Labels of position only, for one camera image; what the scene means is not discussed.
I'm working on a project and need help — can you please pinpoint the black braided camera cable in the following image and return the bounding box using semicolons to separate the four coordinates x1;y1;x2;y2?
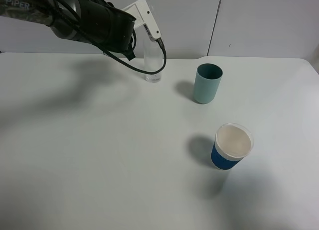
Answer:
37;0;167;75

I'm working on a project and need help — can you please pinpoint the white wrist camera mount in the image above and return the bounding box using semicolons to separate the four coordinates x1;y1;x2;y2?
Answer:
122;0;161;42

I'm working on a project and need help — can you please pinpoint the blue white paper cup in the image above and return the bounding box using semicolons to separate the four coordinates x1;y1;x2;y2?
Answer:
211;123;254;170

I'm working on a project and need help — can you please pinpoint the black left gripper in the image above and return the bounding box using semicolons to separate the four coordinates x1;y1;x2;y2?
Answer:
78;0;136;60

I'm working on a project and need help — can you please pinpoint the light green cup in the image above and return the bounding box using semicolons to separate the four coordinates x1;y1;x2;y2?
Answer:
193;63;223;104

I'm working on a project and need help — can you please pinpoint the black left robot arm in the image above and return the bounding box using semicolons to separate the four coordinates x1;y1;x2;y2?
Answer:
0;0;136;60

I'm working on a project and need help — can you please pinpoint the tall clear glass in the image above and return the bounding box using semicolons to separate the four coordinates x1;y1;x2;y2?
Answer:
143;38;163;72

